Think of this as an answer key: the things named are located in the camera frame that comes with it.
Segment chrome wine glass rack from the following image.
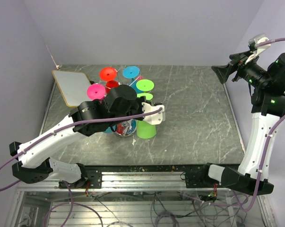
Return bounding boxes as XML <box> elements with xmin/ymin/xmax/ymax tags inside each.
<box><xmin>114</xmin><ymin>119</ymin><xmax>137</xmax><ymax>137</ymax></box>

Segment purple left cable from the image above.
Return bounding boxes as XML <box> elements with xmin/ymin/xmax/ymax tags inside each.
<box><xmin>0</xmin><ymin>107</ymin><xmax>163</xmax><ymax>227</ymax></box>

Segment red wine glass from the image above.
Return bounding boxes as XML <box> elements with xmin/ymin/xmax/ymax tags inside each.
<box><xmin>99</xmin><ymin>67</ymin><xmax>120</xmax><ymax>94</ymax></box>

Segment green wine glass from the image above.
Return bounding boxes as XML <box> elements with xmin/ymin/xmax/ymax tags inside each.
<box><xmin>136</xmin><ymin>79</ymin><xmax>155</xmax><ymax>92</ymax></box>
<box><xmin>137</xmin><ymin>93</ymin><xmax>156</xmax><ymax>139</ymax></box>

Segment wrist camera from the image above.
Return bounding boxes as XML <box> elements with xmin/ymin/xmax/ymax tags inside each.
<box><xmin>142</xmin><ymin>102</ymin><xmax>165</xmax><ymax>125</ymax></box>
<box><xmin>245</xmin><ymin>33</ymin><xmax>271</xmax><ymax>64</ymax></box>

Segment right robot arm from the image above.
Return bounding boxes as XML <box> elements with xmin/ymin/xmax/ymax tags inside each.
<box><xmin>199</xmin><ymin>52</ymin><xmax>285</xmax><ymax>195</ymax></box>

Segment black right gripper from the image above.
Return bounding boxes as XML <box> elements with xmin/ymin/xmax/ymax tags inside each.
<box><xmin>212</xmin><ymin>50</ymin><xmax>271</xmax><ymax>88</ymax></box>

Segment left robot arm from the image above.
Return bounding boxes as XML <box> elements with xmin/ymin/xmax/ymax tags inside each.
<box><xmin>10</xmin><ymin>85</ymin><xmax>165</xmax><ymax>188</ymax></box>

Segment blue wine glass front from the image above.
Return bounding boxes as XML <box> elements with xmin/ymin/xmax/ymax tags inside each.
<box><xmin>122</xmin><ymin>66</ymin><xmax>144</xmax><ymax>94</ymax></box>

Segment yellow-framed whiteboard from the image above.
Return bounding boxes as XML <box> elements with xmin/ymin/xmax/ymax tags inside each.
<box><xmin>52</xmin><ymin>70</ymin><xmax>91</xmax><ymax>107</ymax></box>

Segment green wine glass front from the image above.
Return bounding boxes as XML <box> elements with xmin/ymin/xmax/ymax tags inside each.
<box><xmin>136</xmin><ymin>79</ymin><xmax>155</xmax><ymax>92</ymax></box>

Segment blue wine glass back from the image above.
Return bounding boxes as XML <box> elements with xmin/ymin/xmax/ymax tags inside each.
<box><xmin>104</xmin><ymin>126</ymin><xmax>116</xmax><ymax>134</ymax></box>

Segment magenta wine glass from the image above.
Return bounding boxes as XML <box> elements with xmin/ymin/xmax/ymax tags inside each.
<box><xmin>86</xmin><ymin>83</ymin><xmax>106</xmax><ymax>103</ymax></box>

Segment green wine glass back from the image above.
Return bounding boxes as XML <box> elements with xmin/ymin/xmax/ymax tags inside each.
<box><xmin>137</xmin><ymin>93</ymin><xmax>156</xmax><ymax>139</ymax></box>

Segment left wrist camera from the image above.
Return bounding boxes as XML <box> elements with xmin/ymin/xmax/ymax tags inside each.
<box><xmin>142</xmin><ymin>102</ymin><xmax>165</xmax><ymax>125</ymax></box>

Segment aluminium mounting rail frame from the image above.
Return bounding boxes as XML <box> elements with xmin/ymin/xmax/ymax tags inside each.
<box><xmin>16</xmin><ymin>164</ymin><xmax>277</xmax><ymax>227</ymax></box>

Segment blue wine glass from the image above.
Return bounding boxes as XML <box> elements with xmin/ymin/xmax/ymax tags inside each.
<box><xmin>104</xmin><ymin>126</ymin><xmax>116</xmax><ymax>134</ymax></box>
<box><xmin>122</xmin><ymin>66</ymin><xmax>144</xmax><ymax>94</ymax></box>

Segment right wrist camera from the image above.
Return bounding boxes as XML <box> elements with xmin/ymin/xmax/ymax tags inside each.
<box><xmin>245</xmin><ymin>33</ymin><xmax>271</xmax><ymax>64</ymax></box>

